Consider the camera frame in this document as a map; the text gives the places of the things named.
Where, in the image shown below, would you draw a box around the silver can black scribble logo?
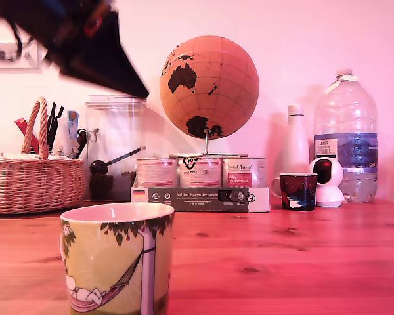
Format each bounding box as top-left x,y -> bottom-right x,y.
177,157 -> 223,188

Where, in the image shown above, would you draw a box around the blue white packet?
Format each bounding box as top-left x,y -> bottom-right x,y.
66,110 -> 79,142

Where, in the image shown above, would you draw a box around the black white cardboard tray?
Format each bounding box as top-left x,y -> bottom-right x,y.
130,186 -> 271,213

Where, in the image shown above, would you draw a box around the yellow hammock print mug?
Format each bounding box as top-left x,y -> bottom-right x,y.
58,201 -> 175,315

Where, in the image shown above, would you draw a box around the silver can pink label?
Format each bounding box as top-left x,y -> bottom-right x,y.
136,157 -> 179,188

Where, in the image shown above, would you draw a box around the cork globe on metal stand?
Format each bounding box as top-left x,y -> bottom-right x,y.
159,35 -> 260,159

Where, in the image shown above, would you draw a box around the white papers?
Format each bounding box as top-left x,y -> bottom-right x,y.
0,152 -> 72,161

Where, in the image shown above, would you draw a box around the dark coffee beans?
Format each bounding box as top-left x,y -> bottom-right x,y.
88,170 -> 137,201

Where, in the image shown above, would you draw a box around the small dark painted mug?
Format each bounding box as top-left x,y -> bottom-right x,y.
271,172 -> 318,211

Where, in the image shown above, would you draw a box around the dark brown handled tool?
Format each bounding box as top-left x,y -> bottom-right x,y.
74,129 -> 88,158

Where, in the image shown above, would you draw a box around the black cable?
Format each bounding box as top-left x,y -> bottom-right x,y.
12,21 -> 25,62

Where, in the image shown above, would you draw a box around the white insulated bottle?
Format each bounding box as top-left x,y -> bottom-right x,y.
280,104 -> 311,175

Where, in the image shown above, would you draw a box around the wicker basket with handle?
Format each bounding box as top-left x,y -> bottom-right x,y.
0,96 -> 86,215

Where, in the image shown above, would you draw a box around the white light switch plate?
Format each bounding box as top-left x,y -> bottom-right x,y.
0,41 -> 43,72

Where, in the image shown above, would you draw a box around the black pen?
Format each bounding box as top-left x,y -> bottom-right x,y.
50,106 -> 65,149
47,102 -> 57,149

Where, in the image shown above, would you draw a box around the small white round camera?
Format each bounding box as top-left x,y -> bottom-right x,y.
307,156 -> 345,207

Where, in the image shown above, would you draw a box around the black coffee scoop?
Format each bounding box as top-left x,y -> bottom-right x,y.
89,146 -> 146,177

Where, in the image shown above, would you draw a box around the red packet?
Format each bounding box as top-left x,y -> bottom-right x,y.
14,118 -> 40,155

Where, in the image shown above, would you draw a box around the clear plastic storage container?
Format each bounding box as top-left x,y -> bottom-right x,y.
84,93 -> 148,201

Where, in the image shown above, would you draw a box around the large clear water bottle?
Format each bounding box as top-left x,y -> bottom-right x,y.
313,68 -> 379,203

